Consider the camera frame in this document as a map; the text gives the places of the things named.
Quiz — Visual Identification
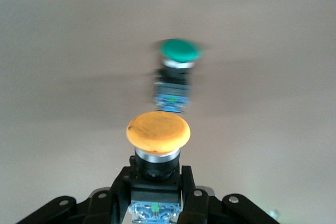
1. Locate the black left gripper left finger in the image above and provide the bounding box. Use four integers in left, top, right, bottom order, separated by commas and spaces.
15, 165, 137, 224

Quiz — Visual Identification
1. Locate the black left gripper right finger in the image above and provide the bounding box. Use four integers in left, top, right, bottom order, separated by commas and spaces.
178, 165, 282, 224

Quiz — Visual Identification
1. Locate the yellow mushroom push button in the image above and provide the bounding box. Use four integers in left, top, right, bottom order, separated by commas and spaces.
125, 111, 191, 222

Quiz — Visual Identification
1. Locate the green mushroom push button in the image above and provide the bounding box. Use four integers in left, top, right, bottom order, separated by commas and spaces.
151, 38, 205, 115

